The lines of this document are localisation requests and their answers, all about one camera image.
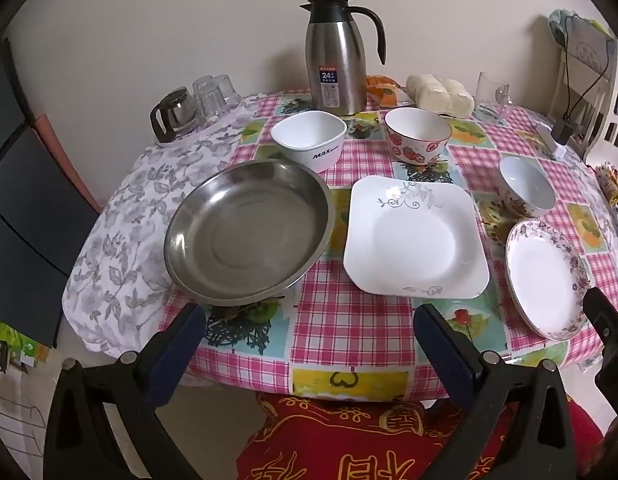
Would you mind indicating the strawberry print bowl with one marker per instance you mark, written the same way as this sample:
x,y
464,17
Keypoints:
x,y
419,150

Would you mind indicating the dark cabinet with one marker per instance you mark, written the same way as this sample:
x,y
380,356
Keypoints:
x,y
29,210

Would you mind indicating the white square plate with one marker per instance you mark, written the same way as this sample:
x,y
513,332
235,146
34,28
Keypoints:
x,y
414,245

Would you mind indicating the colourful snack packet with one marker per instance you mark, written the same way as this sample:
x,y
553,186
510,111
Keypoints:
x,y
608,182

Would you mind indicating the floral rim round plate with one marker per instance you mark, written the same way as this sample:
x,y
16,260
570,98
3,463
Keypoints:
x,y
544,280

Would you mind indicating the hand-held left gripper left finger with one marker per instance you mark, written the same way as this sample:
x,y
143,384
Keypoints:
x,y
174,355

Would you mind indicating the clear glass mug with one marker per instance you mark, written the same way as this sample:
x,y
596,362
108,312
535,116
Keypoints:
x,y
486,95

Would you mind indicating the white plastic chair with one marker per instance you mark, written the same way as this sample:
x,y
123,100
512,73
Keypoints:
x,y
609,130

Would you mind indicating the stainless steel thermos jug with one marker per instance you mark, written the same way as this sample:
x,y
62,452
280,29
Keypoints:
x,y
334,50

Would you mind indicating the glass coffee pot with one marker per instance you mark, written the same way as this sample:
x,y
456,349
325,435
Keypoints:
x,y
176,110

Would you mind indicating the small floral bowl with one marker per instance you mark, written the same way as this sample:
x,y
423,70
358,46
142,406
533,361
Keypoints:
x,y
526,185

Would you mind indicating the stainless steel plate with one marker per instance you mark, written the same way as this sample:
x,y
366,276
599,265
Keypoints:
x,y
249,240

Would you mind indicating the white square bowl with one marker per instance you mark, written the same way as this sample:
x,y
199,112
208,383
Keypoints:
x,y
304,132

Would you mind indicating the orange snack packet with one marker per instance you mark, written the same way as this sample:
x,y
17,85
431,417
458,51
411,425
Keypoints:
x,y
381,91

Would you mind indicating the pale floral chair cover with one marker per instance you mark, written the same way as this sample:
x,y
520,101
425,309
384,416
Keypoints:
x,y
586,45

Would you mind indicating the black charger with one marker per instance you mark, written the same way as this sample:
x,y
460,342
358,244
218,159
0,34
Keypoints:
x,y
562,131

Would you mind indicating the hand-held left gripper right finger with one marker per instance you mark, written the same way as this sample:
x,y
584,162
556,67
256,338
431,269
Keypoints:
x,y
446,355

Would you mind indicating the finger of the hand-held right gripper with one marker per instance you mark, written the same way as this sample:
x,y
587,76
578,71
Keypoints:
x,y
606,315

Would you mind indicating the white adapter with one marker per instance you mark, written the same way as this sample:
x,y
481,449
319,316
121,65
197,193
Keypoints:
x,y
546,142

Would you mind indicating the green printed bag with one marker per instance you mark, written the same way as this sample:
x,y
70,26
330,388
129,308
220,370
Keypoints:
x,y
14,340

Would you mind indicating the bag of steamed buns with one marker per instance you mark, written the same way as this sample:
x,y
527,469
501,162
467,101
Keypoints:
x,y
439,92

